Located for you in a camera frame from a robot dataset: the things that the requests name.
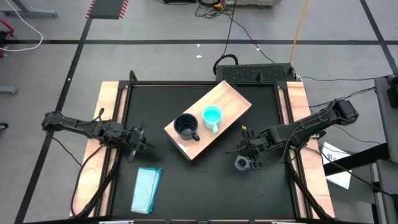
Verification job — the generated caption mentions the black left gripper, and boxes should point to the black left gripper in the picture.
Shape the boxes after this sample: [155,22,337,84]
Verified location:
[119,123,155,163]

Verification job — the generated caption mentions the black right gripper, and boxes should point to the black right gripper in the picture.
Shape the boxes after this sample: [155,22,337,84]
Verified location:
[239,129,274,171]

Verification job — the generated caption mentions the black mug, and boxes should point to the black mug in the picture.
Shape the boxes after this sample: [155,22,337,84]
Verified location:
[173,113,201,142]

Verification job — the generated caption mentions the teal mug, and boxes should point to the teal mug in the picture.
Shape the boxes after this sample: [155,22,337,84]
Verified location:
[201,105,224,135]

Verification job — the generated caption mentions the clear glass mug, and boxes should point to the clear glass mug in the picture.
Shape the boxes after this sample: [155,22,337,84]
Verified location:
[234,154,252,172]

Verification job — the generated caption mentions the light blue folded cloth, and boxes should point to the light blue folded cloth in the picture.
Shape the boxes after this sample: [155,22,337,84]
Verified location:
[130,166,164,215]

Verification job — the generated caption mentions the wooden side board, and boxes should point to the wooden side board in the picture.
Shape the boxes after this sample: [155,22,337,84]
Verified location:
[70,81,128,218]
[278,81,336,218]

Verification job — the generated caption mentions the black perforated computer case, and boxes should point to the black perforated computer case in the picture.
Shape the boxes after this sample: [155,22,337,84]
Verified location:
[215,63,296,83]

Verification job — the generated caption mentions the white paper sheet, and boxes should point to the white paper sheet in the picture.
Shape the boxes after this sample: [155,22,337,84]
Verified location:
[318,141,352,190]

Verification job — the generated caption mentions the black metal beam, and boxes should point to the black metal beam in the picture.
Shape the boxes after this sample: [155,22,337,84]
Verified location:
[323,142,391,177]

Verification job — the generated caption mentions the grey desk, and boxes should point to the grey desk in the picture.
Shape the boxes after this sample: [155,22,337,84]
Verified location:
[369,76,398,224]

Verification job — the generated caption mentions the black mat with hazard stripes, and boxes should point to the black mat with hazard stripes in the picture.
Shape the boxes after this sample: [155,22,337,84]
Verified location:
[85,0,129,20]

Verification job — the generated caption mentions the grey equipment case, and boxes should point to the grey equipment case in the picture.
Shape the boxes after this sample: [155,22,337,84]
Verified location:
[226,0,282,7]

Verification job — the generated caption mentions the grey metal foot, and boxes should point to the grey metal foot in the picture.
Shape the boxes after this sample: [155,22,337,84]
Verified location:
[0,85,19,95]

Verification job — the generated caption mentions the black device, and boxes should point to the black device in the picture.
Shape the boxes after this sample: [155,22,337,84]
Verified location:
[387,75,398,110]

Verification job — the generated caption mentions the grey metal stand leg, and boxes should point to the grey metal stand leg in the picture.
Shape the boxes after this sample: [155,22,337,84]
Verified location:
[0,0,59,18]

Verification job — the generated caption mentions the red and black cart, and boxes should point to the red and black cart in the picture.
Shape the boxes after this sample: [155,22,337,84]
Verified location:
[0,19,15,58]

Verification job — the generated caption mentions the black cable bundle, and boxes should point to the black cable bundle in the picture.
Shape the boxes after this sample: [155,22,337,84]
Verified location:
[281,146,335,220]
[70,143,122,218]

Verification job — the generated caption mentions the black aluminium table frame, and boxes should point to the black aluminium table frame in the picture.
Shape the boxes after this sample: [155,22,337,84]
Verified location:
[70,70,336,224]

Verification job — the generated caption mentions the black floor cable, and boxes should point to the black floor cable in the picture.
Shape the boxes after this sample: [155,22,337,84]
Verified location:
[298,73,398,82]
[229,17,277,65]
[309,88,376,109]
[213,12,239,75]

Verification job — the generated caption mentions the yellow floor cable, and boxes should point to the yellow floor cable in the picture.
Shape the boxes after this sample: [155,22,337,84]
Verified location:
[289,0,310,65]

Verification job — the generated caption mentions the black cable tangle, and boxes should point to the black cable tangle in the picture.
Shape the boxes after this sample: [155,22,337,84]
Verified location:
[195,0,237,19]

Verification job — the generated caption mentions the white floor cable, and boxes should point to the white floor cable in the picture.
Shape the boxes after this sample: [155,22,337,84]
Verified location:
[0,0,44,52]

